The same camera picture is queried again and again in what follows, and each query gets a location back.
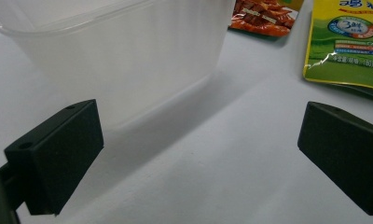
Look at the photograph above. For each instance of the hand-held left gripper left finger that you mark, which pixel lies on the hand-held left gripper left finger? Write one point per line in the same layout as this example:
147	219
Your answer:
57	161

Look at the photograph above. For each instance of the translucent plastic storage container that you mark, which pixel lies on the translucent plastic storage container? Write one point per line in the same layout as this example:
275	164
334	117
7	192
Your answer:
119	59

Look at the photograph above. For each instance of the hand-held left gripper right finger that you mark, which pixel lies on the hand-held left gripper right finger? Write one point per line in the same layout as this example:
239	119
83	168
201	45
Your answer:
343	155

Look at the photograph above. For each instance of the yellow green seasoning packet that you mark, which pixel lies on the yellow green seasoning packet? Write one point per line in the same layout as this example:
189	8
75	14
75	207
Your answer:
346	46

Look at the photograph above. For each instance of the green meat snack packet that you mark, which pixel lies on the green meat snack packet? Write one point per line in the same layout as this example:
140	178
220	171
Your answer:
262	18

